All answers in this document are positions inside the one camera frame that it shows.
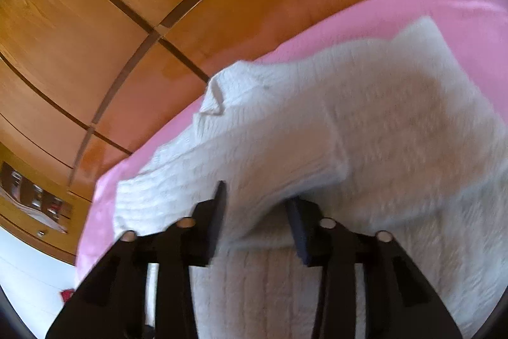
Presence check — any white knitted sweater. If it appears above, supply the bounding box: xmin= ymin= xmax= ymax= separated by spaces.
xmin=113 ymin=17 xmax=507 ymax=338

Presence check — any wooden shelf cabinet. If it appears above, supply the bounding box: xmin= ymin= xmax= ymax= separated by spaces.
xmin=1 ymin=146 xmax=91 ymax=265

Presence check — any wooden panelled wardrobe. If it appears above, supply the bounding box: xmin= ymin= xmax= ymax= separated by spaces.
xmin=1 ymin=0 xmax=362 ymax=198

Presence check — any pink bed blanket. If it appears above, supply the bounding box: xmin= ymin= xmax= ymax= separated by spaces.
xmin=76 ymin=0 xmax=507 ymax=282

